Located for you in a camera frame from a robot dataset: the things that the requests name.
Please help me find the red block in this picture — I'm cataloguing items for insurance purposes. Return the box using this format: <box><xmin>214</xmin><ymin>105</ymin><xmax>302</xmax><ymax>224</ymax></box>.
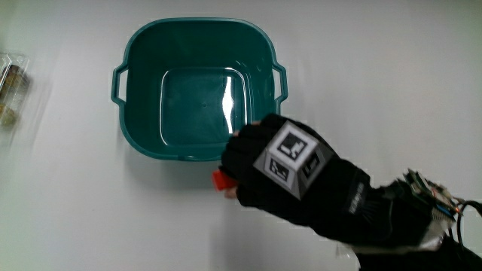
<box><xmin>211</xmin><ymin>169</ymin><xmax>239</xmax><ymax>192</ymax></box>

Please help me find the person's right forearm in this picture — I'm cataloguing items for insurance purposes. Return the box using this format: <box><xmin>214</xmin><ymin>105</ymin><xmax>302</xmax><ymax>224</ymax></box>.
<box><xmin>335</xmin><ymin>178</ymin><xmax>482</xmax><ymax>271</ymax></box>

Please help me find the wrist electronics board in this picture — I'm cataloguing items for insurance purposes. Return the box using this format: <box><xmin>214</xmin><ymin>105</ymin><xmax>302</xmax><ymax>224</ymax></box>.
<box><xmin>401</xmin><ymin>168</ymin><xmax>465</xmax><ymax>218</ymax></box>

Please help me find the clear plastic container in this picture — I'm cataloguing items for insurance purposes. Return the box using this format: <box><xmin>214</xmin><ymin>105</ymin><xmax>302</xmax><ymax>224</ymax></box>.
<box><xmin>0</xmin><ymin>51</ymin><xmax>32</xmax><ymax>129</ymax></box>

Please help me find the black cable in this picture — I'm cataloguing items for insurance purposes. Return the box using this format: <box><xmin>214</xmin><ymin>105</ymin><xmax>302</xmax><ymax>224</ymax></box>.
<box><xmin>453</xmin><ymin>199</ymin><xmax>482</xmax><ymax>250</ymax></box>

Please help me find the person's right hand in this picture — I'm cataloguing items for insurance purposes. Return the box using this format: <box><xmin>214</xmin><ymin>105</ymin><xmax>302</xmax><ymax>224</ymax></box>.
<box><xmin>220</xmin><ymin>113</ymin><xmax>373</xmax><ymax>235</ymax></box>

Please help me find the green plastic basin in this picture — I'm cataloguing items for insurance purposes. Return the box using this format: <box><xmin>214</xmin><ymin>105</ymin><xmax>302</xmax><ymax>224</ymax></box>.
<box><xmin>111</xmin><ymin>17</ymin><xmax>289</xmax><ymax>163</ymax></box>

